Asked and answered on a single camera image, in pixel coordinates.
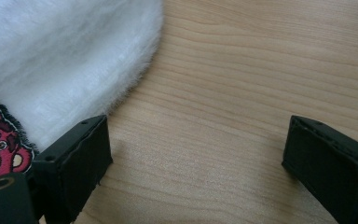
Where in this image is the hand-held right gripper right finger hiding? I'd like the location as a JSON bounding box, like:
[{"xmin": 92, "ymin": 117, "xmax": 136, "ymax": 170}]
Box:
[{"xmin": 281, "ymin": 115, "xmax": 358, "ymax": 224}]

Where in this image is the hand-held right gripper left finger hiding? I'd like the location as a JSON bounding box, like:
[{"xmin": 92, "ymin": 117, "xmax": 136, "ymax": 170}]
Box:
[{"xmin": 27, "ymin": 114, "xmax": 114, "ymax": 224}]

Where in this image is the white fluffy hat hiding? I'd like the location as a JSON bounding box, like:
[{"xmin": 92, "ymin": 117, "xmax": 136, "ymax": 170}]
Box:
[{"xmin": 0, "ymin": 0, "xmax": 165, "ymax": 183}]

